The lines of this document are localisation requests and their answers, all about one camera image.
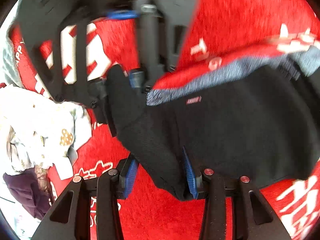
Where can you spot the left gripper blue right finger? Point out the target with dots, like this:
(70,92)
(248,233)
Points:
(235,202)

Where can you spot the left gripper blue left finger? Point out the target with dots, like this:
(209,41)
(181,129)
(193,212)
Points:
(69,216)

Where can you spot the dark purple garment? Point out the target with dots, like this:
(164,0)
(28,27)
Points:
(32,190)

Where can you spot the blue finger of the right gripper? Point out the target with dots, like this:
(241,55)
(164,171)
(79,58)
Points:
(54,81)
(137,78)

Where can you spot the black pants blue patterned trim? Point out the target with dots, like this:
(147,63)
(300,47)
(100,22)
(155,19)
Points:
(256,116)

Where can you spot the red wedding blanket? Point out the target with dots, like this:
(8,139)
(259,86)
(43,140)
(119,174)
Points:
(223,30)

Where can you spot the white floral garment pile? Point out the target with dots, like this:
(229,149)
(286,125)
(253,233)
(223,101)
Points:
(36,131)

